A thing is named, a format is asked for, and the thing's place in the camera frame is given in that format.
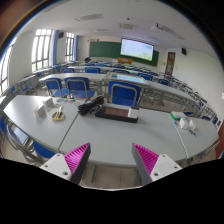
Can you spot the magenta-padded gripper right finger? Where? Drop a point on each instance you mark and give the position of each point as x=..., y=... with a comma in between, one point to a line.
x=165, y=165

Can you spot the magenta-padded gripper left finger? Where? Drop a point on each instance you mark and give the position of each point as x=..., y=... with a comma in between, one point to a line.
x=55, y=164

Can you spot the blue printed card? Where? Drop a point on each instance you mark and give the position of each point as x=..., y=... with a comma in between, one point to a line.
x=194, y=134

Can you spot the white printed carton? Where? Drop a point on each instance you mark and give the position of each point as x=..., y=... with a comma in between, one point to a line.
x=183, y=123
x=192, y=125

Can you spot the green and white box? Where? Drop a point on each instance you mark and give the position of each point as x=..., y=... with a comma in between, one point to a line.
x=178, y=115

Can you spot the small white box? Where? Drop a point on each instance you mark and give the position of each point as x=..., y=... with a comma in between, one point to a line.
x=40, y=111
x=49, y=103

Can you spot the colourful printed cards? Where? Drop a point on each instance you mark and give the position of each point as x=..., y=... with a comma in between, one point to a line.
x=68, y=101

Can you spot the flat glowing desk screen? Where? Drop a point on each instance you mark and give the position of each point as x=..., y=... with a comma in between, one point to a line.
x=128, y=79

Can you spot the group of blue chairs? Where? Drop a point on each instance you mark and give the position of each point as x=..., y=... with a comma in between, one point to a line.
x=92, y=70

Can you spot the brown door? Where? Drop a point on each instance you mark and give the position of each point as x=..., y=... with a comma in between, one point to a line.
x=170, y=63

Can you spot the tall white-framed window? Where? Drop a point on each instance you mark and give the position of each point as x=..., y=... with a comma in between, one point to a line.
x=4, y=73
x=41, y=48
x=69, y=46

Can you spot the orange teacher desk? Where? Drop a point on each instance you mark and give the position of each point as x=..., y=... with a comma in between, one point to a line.
x=125, y=60

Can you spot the blue curtain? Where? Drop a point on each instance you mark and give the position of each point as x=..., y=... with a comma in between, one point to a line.
x=76, y=47
x=55, y=46

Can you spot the lit projection screen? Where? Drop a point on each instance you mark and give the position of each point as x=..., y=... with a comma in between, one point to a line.
x=137, y=49

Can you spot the green blackboard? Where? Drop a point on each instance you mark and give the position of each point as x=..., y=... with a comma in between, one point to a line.
x=103, y=49

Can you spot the long ceiling light grille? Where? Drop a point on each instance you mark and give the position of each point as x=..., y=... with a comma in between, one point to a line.
x=172, y=32

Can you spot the white ceiling projector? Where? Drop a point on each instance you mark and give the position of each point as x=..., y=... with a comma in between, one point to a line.
x=156, y=27

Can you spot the slotted ceiling vent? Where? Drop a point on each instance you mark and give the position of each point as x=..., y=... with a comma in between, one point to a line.
x=89, y=17
x=100, y=30

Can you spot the square ceiling air unit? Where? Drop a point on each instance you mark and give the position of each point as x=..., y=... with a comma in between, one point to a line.
x=127, y=26

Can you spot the blue chair with metal frame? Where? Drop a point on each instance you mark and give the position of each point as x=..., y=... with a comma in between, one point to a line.
x=125, y=94
x=78, y=86
x=53, y=86

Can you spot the black wall speaker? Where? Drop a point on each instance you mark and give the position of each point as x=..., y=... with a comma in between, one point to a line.
x=61, y=34
x=183, y=51

